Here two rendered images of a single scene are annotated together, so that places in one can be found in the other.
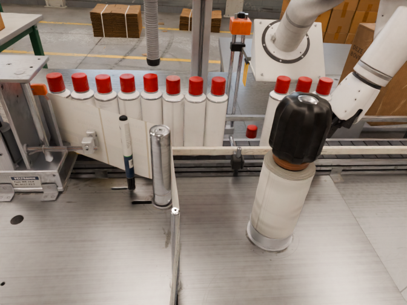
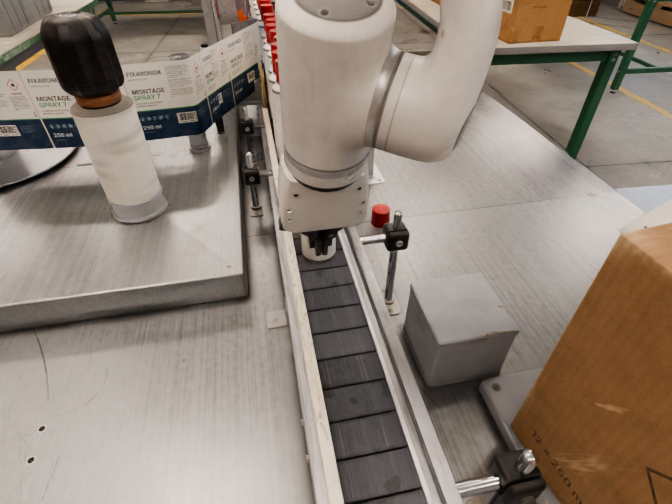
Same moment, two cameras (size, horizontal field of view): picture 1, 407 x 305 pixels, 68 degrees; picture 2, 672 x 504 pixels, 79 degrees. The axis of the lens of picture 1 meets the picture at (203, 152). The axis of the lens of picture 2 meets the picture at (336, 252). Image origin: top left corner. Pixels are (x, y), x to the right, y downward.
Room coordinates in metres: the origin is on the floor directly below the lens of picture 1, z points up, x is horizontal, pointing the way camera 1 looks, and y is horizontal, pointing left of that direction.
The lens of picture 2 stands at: (0.68, -0.76, 1.29)
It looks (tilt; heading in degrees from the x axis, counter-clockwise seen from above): 41 degrees down; 85
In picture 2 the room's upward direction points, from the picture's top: straight up
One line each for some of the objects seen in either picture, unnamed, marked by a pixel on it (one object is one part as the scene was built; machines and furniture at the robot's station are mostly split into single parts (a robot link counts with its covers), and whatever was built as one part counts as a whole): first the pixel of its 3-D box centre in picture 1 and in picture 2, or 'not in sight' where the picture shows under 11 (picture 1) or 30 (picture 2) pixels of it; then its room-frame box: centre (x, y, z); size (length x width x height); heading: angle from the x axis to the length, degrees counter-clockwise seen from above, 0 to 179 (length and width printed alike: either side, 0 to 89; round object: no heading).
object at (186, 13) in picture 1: (200, 20); not in sight; (5.14, 0.19, 0.11); 0.65 x 0.54 x 0.22; 90
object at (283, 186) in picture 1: (285, 177); (110, 126); (0.39, -0.14, 1.03); 0.09 x 0.09 x 0.30
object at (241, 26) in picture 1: (235, 85); not in sight; (0.72, -0.07, 1.05); 0.10 x 0.04 x 0.33; 7
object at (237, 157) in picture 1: (237, 166); (252, 182); (0.58, -0.09, 0.89); 0.03 x 0.03 x 0.12; 7
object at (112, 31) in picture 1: (117, 20); not in sight; (4.58, 1.36, 0.16); 0.65 x 0.54 x 0.32; 97
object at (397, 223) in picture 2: not in sight; (377, 263); (0.77, -0.35, 0.91); 0.07 x 0.03 x 0.16; 7
